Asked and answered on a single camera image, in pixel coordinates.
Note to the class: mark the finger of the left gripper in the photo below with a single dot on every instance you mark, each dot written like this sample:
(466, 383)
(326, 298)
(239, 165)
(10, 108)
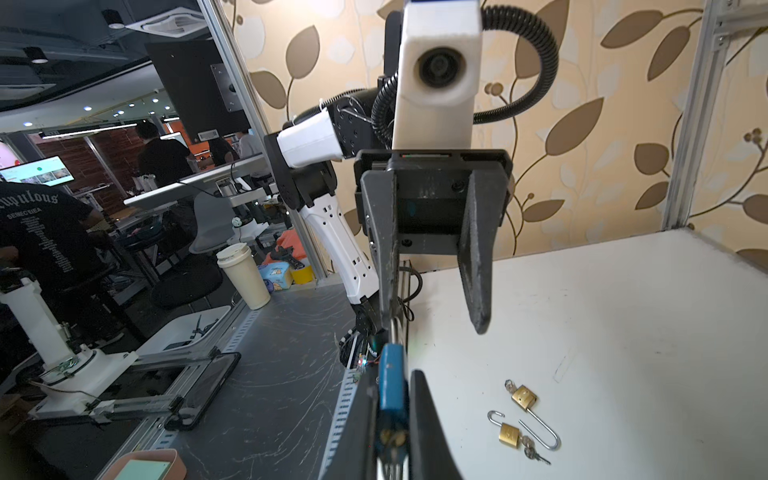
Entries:
(484, 209)
(379, 198)

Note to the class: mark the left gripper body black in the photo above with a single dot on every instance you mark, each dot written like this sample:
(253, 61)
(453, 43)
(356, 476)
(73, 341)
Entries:
(431, 190)

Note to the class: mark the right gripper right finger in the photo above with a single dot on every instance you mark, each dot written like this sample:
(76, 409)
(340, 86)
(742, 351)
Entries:
(429, 457)

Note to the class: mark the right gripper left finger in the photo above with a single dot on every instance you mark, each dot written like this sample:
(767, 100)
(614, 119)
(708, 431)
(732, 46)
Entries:
(351, 448)

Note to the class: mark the brass padlock with keys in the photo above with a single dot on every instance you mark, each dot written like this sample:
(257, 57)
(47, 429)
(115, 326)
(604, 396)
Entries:
(512, 437)

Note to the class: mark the blue padlock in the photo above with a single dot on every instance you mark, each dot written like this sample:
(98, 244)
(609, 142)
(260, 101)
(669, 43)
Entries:
(392, 414)

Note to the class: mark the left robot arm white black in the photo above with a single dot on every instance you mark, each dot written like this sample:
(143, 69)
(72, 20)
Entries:
(312, 159)

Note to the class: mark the long-shackle brass padlock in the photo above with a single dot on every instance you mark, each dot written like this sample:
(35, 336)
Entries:
(526, 399)

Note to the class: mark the paper coffee cup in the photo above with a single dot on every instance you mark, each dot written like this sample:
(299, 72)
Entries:
(238, 264)

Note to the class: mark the smartphone with pink case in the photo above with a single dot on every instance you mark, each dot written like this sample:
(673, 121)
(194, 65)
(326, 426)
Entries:
(164, 464)

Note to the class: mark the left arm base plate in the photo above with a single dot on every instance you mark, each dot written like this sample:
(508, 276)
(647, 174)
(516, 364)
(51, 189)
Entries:
(365, 335)

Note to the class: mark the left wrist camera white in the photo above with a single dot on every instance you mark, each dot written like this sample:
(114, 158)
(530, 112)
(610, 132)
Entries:
(438, 75)

